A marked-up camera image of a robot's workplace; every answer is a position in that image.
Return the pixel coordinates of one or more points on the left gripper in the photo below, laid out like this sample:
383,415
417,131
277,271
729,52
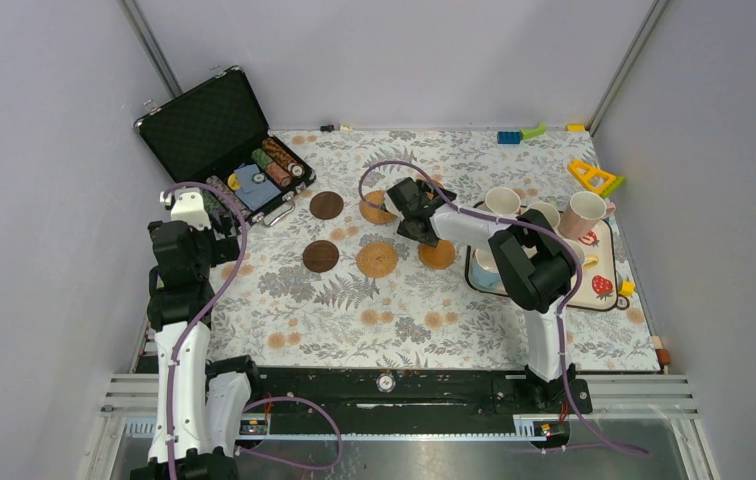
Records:
201,224

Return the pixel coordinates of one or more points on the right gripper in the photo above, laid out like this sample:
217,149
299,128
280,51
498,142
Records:
402,229

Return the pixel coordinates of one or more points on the woven rattan coaster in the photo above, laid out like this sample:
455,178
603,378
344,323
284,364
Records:
371,208
377,260

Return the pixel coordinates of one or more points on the light wooden coaster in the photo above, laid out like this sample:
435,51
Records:
433,188
437,257

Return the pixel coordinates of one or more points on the dark wooden coaster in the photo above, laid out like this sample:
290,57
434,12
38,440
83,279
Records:
326,205
320,256

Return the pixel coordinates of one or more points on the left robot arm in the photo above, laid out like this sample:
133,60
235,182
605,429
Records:
179,318

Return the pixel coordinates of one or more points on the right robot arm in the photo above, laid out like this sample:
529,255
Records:
535,267

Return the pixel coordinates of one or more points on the black poker chip case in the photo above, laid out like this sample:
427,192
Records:
216,133

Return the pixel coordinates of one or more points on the blue toy brick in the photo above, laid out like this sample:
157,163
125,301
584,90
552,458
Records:
509,137

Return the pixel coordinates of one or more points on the floral tablecloth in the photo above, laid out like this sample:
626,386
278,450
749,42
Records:
278,312

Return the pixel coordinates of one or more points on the green toy block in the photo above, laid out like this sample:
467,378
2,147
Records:
530,133

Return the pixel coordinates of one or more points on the light green ceramic mug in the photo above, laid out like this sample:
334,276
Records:
550,212

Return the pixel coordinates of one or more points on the pink ceramic mug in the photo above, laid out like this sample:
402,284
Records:
584,210

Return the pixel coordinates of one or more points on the yellow toy triangle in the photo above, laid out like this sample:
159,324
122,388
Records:
594,179

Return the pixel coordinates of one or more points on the strawberry print tray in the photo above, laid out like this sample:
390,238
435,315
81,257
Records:
599,289

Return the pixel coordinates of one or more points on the yellow cube by tray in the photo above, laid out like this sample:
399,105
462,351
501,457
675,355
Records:
626,289

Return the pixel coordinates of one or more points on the brown object table corner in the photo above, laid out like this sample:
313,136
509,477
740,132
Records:
662,354

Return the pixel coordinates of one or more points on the blue handled white mug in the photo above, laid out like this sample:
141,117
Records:
484,268

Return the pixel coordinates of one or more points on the yellow handled mug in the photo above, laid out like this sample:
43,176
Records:
583,255

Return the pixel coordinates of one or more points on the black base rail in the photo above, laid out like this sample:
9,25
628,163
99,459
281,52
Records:
317,402

